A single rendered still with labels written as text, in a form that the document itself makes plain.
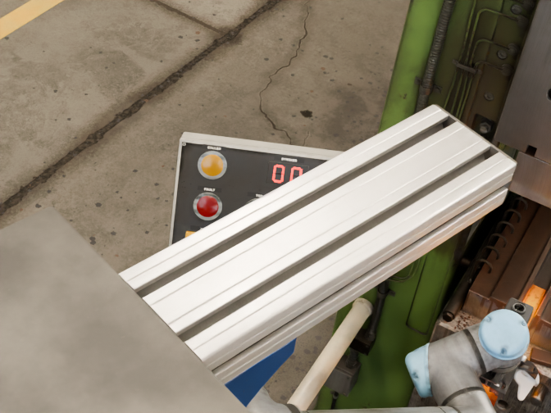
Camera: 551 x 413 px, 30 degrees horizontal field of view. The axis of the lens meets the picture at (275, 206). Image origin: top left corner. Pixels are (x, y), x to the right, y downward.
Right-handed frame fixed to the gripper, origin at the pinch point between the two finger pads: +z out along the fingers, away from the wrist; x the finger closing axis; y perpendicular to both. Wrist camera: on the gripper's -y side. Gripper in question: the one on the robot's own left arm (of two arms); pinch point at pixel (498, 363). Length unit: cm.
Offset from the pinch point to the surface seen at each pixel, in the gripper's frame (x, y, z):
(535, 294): 0.0, -19.2, 16.1
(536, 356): 5.3, -8.6, 19.5
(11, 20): -241, -73, 161
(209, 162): -66, -10, -8
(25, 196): -171, -5, 123
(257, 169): -58, -13, -5
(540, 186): -6.4, -30.5, -12.1
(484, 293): -9.1, -15.2, 17.1
